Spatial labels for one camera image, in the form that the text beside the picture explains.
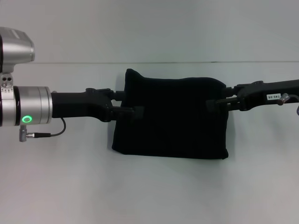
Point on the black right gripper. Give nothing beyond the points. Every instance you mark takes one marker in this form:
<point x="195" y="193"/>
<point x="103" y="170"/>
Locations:
<point x="264" y="93"/>

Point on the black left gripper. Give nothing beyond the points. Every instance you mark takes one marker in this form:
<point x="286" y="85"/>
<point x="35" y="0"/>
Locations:
<point x="79" y="105"/>

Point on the black t-shirt with FREE print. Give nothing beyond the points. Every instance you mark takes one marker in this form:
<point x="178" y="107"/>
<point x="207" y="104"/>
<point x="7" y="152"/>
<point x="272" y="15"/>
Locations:
<point x="170" y="116"/>

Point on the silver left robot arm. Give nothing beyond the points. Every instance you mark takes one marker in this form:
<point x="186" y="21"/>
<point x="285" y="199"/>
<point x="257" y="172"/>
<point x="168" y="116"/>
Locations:
<point x="30" y="106"/>

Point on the silver stud on right gripper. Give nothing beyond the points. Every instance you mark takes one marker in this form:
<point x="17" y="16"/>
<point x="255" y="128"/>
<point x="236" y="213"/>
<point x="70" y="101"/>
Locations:
<point x="283" y="99"/>

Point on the silver camera mount bracket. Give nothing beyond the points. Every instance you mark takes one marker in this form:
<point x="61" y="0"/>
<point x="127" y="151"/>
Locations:
<point x="7" y="81"/>

